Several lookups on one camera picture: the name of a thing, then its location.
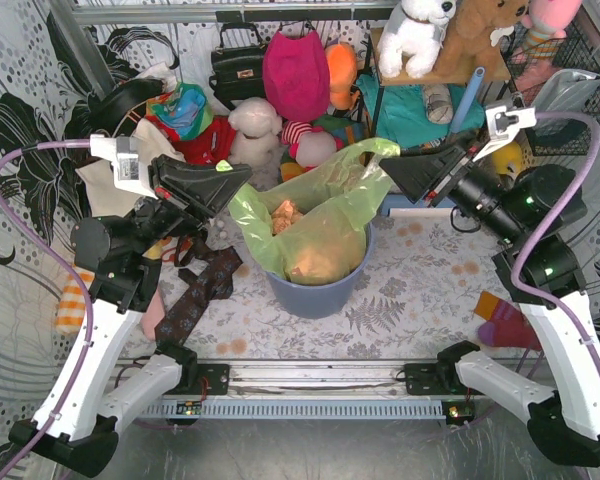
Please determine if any green plastic trash bag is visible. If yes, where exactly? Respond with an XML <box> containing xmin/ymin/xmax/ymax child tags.
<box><xmin>229</xmin><ymin>138</ymin><xmax>400</xmax><ymax>286</ymax></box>

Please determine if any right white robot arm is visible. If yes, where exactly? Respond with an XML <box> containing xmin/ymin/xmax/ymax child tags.
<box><xmin>380</xmin><ymin>145</ymin><xmax>600</xmax><ymax>467</ymax></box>

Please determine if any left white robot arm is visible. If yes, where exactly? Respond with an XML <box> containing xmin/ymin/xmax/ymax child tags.
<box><xmin>9</xmin><ymin>154</ymin><xmax>252</xmax><ymax>478</ymax></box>

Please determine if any cream canvas tote bag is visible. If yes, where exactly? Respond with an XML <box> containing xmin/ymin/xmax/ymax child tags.
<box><xmin>77</xmin><ymin>119</ymin><xmax>185</xmax><ymax>217</ymax></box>

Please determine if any blue trash bin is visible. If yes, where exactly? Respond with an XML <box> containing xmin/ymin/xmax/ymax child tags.
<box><xmin>266</xmin><ymin>223</ymin><xmax>376</xmax><ymax>319</ymax></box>

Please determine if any magenta felt bag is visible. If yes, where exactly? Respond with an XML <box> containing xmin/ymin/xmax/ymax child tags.
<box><xmin>263</xmin><ymin>30</ymin><xmax>330</xmax><ymax>122</ymax></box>

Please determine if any yellow plush toy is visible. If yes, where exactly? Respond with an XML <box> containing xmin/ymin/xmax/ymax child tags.
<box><xmin>491</xmin><ymin>141</ymin><xmax>523</xmax><ymax>178</ymax></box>

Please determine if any red garment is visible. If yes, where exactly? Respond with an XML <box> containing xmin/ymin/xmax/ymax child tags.
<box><xmin>163</xmin><ymin>116</ymin><xmax>236</xmax><ymax>166</ymax></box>

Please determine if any teal cloth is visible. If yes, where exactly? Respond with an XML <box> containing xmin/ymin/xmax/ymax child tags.
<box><xmin>356</xmin><ymin>75</ymin><xmax>485</xmax><ymax>149</ymax></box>

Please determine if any white fluffy plush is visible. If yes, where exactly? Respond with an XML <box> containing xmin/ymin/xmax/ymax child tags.
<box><xmin>228</xmin><ymin>97</ymin><xmax>282</xmax><ymax>168</ymax></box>

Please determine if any crumpled orange paper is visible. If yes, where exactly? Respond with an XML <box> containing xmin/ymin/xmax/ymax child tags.
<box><xmin>271</xmin><ymin>200</ymin><xmax>304</xmax><ymax>235</ymax></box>

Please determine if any dark patterned necktie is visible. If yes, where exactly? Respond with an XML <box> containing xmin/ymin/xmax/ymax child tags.
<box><xmin>154</xmin><ymin>238</ymin><xmax>242</xmax><ymax>350</ymax></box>

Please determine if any colourful silk scarf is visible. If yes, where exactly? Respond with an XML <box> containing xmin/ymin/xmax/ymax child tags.
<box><xmin>145</xmin><ymin>83</ymin><xmax>214</xmax><ymax>142</ymax></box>

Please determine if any wooden shelf board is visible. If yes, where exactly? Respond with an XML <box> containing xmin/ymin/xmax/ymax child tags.
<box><xmin>369</xmin><ymin>27</ymin><xmax>511</xmax><ymax>87</ymax></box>

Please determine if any brown teddy bear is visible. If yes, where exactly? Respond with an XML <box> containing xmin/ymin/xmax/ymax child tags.
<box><xmin>434</xmin><ymin>0</ymin><xmax>529</xmax><ymax>81</ymax></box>

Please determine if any pink pig plush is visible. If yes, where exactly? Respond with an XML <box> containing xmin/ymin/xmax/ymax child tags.
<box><xmin>281</xmin><ymin>121</ymin><xmax>344</xmax><ymax>169</ymax></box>

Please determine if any silver foil pouch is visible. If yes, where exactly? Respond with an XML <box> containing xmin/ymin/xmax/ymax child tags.
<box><xmin>523</xmin><ymin>69</ymin><xmax>600</xmax><ymax>112</ymax></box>

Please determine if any black leather handbag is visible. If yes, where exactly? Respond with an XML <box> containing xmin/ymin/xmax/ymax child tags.
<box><xmin>208</xmin><ymin>22</ymin><xmax>268</xmax><ymax>111</ymax></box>

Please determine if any black hat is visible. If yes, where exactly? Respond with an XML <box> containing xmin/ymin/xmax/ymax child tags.
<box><xmin>89</xmin><ymin>78</ymin><xmax>164</xmax><ymax>131</ymax></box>

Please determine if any white plush dog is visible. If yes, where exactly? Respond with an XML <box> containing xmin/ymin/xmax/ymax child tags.
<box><xmin>378</xmin><ymin>0</ymin><xmax>456</xmax><ymax>79</ymax></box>

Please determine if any orange plush toy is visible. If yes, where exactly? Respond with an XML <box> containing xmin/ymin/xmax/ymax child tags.
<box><xmin>325</xmin><ymin>43</ymin><xmax>359</xmax><ymax>110</ymax></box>

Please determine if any pink plush toy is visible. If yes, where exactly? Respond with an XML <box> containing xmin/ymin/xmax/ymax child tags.
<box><xmin>521</xmin><ymin>0</ymin><xmax>582</xmax><ymax>43</ymax></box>

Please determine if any orange checkered towel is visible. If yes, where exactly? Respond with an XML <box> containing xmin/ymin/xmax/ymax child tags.
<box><xmin>54</xmin><ymin>275</ymin><xmax>86</xmax><ymax>335</ymax></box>

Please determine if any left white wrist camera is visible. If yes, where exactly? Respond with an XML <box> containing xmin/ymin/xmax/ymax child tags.
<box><xmin>89</xmin><ymin>134</ymin><xmax>157</xmax><ymax>199</ymax></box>

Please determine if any black wire basket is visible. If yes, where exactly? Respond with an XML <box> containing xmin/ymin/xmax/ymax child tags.
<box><xmin>499</xmin><ymin>22</ymin><xmax>600</xmax><ymax>157</ymax></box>

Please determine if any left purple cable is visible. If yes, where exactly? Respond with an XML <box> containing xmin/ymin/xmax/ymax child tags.
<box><xmin>0</xmin><ymin>139</ymin><xmax>94</xmax><ymax>480</ymax></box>

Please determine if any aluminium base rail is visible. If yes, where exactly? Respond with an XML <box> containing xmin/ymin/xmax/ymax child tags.
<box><xmin>54</xmin><ymin>357</ymin><xmax>594</xmax><ymax>401</ymax></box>

